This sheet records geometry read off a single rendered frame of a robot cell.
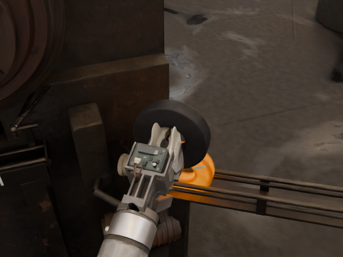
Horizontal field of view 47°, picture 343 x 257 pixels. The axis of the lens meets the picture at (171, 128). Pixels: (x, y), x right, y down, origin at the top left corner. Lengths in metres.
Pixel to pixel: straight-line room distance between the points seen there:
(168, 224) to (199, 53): 1.87
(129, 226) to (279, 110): 1.83
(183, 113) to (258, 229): 1.12
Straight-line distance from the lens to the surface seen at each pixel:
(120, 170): 1.03
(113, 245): 0.62
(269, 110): 2.35
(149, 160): 0.65
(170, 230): 1.13
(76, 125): 0.99
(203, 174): 0.96
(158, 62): 1.06
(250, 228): 1.76
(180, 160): 0.72
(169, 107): 0.72
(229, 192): 0.96
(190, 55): 2.79
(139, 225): 0.62
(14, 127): 0.86
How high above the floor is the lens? 1.43
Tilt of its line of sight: 41 degrees down
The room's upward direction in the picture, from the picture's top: straight up
